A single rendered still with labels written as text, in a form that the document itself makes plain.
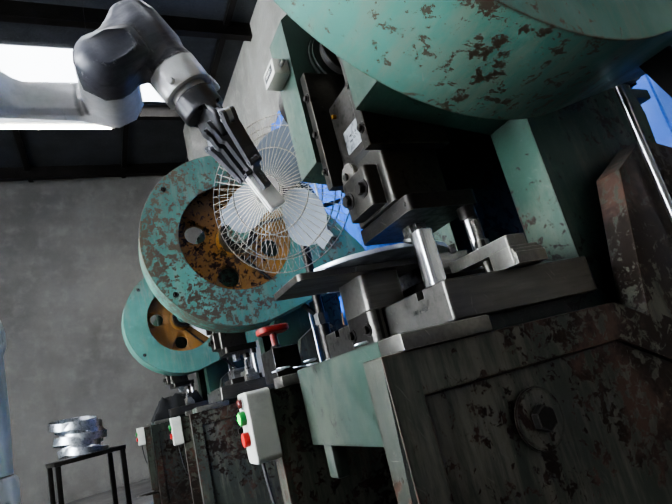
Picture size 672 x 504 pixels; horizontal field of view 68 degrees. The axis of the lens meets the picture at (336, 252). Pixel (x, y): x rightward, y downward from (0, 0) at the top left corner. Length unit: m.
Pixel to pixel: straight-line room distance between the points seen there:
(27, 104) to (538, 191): 0.90
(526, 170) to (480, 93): 0.32
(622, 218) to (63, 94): 0.98
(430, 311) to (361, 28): 0.40
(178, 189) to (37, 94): 1.41
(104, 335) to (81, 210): 1.84
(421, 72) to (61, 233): 7.40
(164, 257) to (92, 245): 5.63
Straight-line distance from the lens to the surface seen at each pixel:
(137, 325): 3.89
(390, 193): 0.92
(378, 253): 0.79
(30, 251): 7.86
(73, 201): 8.09
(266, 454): 1.02
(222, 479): 2.36
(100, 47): 0.90
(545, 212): 1.00
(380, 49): 0.69
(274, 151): 1.86
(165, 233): 2.26
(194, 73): 0.89
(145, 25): 0.94
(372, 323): 0.85
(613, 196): 1.01
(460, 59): 0.69
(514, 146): 1.05
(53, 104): 1.00
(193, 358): 3.90
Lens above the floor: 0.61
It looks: 14 degrees up
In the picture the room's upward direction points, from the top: 14 degrees counter-clockwise
